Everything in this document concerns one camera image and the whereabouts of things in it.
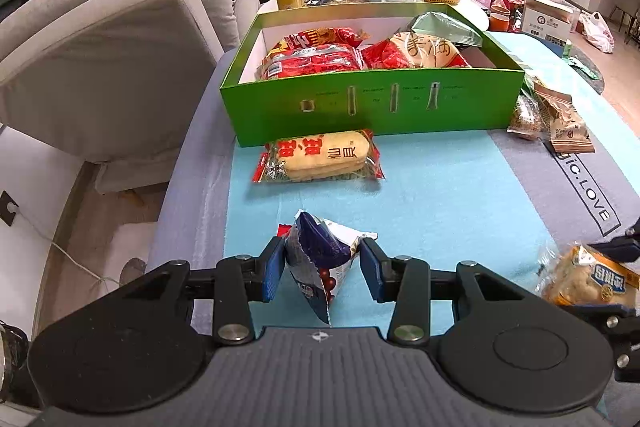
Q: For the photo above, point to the black wall socket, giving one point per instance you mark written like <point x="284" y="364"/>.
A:
<point x="7" y="207"/>

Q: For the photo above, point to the red rice cracker packet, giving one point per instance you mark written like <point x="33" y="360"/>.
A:
<point x="320" y="157"/>

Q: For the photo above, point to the brown snack packet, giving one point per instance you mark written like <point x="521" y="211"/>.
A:
<point x="565" y="122"/>

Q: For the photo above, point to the silvery clear snack packet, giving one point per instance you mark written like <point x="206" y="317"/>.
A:
<point x="525" y="119"/>

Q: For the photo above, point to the clear bread packet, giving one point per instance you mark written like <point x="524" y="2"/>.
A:
<point x="585" y="279"/>

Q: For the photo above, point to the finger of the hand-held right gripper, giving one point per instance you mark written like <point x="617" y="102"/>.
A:
<point x="625" y="249"/>
<point x="617" y="337"/>

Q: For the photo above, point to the red bag with beige label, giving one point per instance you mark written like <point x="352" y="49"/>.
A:
<point x="425" y="52"/>

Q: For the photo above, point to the green snack bag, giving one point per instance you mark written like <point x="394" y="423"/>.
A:
<point x="445" y="27"/>

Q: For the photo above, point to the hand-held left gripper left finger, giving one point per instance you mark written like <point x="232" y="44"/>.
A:
<point x="272" y="272"/>

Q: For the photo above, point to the blue white snack packet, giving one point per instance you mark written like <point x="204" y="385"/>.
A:
<point x="310" y="272"/>

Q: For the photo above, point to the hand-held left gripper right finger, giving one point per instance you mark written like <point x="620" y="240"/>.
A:
<point x="371" y="272"/>

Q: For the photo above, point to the grey sofa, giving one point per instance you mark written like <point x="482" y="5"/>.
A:
<point x="100" y="57"/>

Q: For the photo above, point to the red yellow noodle snack bag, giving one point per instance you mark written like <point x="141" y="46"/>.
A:
<point x="320" y="38"/>

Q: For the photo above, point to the white plastic bag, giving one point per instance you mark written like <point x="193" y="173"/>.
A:
<point x="597" y="32"/>

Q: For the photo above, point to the orange cup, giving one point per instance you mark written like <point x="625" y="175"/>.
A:
<point x="499" y="19"/>

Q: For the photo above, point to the small green wrapper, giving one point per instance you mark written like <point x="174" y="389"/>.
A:
<point x="585" y="67"/>

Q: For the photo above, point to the green cardboard box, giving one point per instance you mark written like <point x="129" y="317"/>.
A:
<point x="375" y="117"/>

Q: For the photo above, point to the white cardboard box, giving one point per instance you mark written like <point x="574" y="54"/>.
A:
<point x="547" y="19"/>

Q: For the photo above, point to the red clear snack packet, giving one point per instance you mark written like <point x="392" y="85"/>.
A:
<point x="310" y="63"/>

